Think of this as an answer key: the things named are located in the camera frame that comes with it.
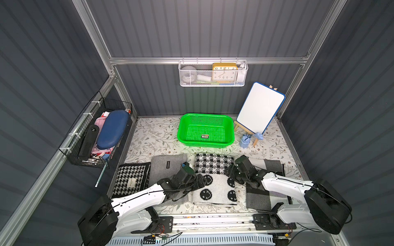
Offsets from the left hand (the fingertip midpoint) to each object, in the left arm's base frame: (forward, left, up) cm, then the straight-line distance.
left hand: (203, 184), depth 80 cm
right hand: (+9, -15, -3) cm, 18 cm away
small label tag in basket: (+37, -2, -6) cm, 37 cm away
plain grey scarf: (+11, +23, -3) cm, 26 cm away
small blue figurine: (+28, -27, +2) cm, 39 cm away
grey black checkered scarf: (-6, -30, -5) cm, 31 cm away
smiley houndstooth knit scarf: (-2, -9, -3) cm, 10 cm away
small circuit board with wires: (-23, +26, -10) cm, 36 cm away
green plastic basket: (+43, +2, -6) cm, 43 cm away
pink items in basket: (+6, +45, +23) cm, 51 cm away
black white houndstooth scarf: (+5, +40, -3) cm, 40 cm away
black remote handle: (+8, +48, +27) cm, 56 cm away
